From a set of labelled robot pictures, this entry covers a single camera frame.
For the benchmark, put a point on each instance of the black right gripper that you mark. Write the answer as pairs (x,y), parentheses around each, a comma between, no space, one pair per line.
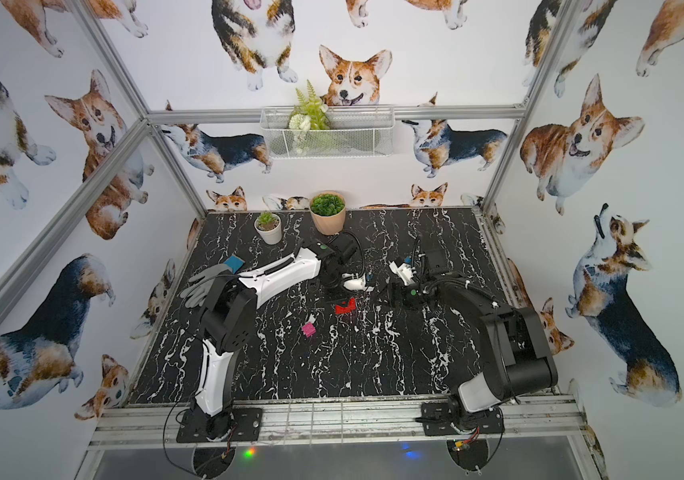
(403,301)

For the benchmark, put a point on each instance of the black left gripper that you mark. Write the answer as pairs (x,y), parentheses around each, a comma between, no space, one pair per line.
(338,282)

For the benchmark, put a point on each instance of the red lego brick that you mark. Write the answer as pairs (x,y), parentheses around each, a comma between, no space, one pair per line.
(346,308)

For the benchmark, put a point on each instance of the pink lego brick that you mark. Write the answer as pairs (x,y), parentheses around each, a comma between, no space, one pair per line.
(308,329)

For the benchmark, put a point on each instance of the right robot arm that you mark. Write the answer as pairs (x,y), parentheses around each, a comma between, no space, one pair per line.
(515,358)

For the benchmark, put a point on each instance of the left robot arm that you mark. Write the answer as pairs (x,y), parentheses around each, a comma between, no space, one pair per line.
(228,304)

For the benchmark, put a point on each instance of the beige plant pot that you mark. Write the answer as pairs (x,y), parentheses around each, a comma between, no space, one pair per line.
(328,211)

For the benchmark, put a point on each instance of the small white plant pot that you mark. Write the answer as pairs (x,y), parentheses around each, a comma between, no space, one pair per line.
(269,226)

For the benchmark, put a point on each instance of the green fern plant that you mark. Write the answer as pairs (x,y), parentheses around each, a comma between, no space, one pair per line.
(308,115)

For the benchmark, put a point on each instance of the grey work glove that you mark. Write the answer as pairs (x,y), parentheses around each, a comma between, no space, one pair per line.
(194,295)

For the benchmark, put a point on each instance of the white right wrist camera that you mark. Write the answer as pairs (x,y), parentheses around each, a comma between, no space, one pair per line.
(404,271)

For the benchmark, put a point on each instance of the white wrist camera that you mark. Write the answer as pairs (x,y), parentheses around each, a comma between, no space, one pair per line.
(357,283)
(404,271)

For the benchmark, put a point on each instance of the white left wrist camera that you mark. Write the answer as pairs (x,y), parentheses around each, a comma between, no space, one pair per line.
(357,283)

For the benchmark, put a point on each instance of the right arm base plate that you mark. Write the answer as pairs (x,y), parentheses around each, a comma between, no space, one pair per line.
(448,418)

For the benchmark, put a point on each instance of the white wire basket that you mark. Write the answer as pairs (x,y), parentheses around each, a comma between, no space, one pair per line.
(354,133)

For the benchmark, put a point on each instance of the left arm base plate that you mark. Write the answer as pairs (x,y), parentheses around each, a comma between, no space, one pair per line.
(234,424)

